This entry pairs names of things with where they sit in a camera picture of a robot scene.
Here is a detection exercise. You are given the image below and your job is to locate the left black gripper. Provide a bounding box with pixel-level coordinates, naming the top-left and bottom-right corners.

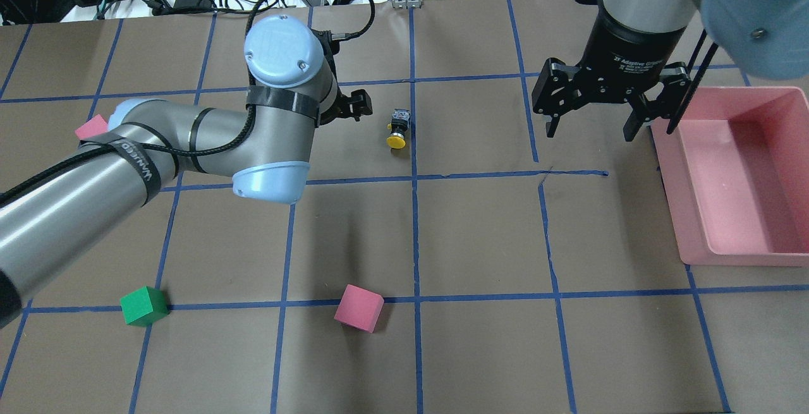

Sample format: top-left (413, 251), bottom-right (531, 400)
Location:
top-left (320, 32), bottom-right (373, 125)

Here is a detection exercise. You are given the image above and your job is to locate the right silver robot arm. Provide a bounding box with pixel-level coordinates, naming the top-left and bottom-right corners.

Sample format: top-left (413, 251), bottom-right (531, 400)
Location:
top-left (532, 0), bottom-right (808, 142)

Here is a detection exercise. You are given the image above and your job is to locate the pink cube front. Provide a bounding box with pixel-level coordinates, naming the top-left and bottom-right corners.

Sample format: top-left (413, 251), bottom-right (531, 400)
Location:
top-left (333, 284), bottom-right (384, 333)

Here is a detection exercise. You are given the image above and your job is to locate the pink cube near person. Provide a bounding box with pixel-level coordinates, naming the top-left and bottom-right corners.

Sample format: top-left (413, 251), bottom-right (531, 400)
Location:
top-left (73, 115), bottom-right (109, 141)

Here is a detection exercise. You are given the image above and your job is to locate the pink plastic bin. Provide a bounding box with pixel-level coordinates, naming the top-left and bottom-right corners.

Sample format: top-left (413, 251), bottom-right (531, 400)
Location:
top-left (651, 87), bottom-right (808, 267)

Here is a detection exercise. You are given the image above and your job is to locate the green cube centre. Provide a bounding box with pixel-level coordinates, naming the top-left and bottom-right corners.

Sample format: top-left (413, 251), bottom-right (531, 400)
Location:
top-left (119, 286), bottom-right (169, 327)

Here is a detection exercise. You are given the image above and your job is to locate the yellow push button switch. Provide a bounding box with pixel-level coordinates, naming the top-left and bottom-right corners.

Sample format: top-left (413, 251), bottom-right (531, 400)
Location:
top-left (386, 109), bottom-right (412, 150)

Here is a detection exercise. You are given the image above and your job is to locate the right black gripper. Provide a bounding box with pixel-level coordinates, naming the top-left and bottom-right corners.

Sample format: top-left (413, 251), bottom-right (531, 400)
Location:
top-left (531, 58), bottom-right (691, 142)

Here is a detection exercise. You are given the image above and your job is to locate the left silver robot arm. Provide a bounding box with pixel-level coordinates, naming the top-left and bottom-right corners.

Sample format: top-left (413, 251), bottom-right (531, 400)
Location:
top-left (1, 14), bottom-right (373, 327)

